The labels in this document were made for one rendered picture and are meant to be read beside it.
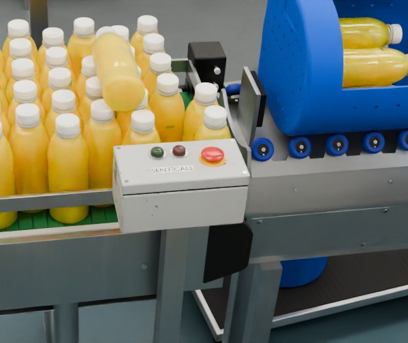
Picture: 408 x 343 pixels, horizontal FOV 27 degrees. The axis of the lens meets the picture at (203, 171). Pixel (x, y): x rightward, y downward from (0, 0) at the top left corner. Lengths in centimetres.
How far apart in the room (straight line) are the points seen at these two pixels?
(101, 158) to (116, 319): 115
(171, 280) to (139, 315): 109
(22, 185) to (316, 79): 54
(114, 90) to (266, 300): 71
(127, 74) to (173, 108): 15
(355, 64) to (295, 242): 43
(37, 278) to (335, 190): 60
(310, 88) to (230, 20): 258
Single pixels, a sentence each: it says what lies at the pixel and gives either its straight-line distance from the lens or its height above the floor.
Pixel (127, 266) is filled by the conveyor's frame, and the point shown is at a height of 82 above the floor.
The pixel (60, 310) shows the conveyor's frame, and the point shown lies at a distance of 163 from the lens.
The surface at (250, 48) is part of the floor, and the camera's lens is 386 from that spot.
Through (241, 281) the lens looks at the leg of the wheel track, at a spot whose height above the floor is 45.
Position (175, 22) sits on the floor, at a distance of 401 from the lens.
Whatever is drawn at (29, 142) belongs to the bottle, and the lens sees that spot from 144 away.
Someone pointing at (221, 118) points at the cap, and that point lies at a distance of 144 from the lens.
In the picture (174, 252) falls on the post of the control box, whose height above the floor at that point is 92.
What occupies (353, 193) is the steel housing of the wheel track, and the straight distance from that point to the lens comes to 171.
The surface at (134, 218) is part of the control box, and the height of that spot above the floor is 103.
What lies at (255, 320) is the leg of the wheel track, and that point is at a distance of 196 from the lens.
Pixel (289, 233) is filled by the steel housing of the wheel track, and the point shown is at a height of 74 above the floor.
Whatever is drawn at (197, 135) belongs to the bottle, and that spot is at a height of 106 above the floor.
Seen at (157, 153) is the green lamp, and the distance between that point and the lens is 133.
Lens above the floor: 191
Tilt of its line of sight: 38 degrees down
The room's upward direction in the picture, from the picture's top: 6 degrees clockwise
